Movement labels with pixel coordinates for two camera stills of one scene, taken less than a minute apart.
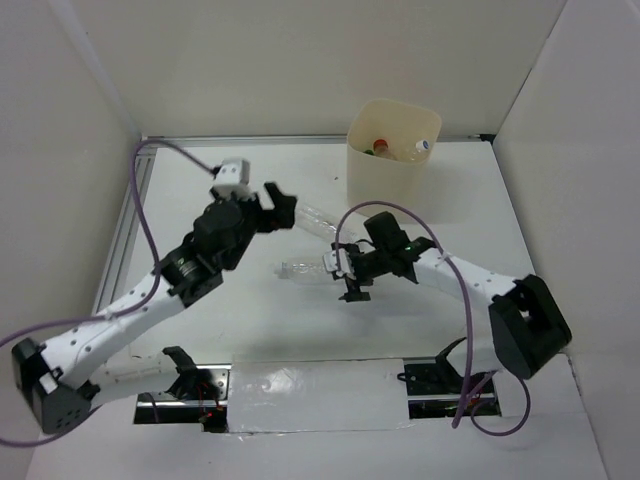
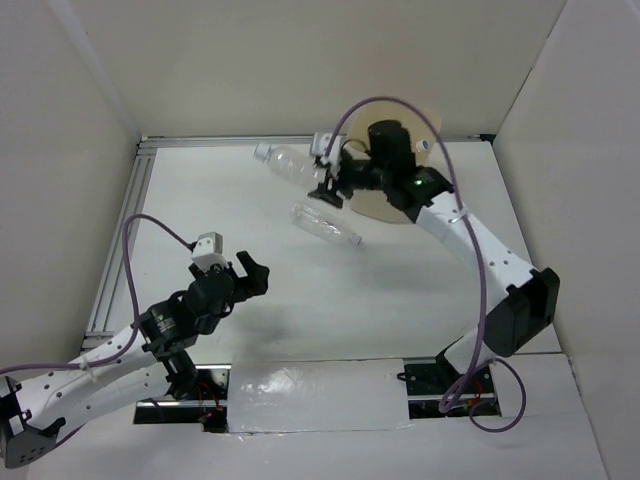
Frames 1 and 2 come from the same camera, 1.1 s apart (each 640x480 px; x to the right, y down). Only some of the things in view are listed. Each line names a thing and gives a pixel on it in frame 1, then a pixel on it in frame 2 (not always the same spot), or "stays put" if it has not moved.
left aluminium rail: [118, 251] stays put
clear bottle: [318, 222] stays put
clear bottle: [289, 269] to [294, 165]
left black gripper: [282, 217] to [256, 282]
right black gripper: [355, 293] to [330, 195]
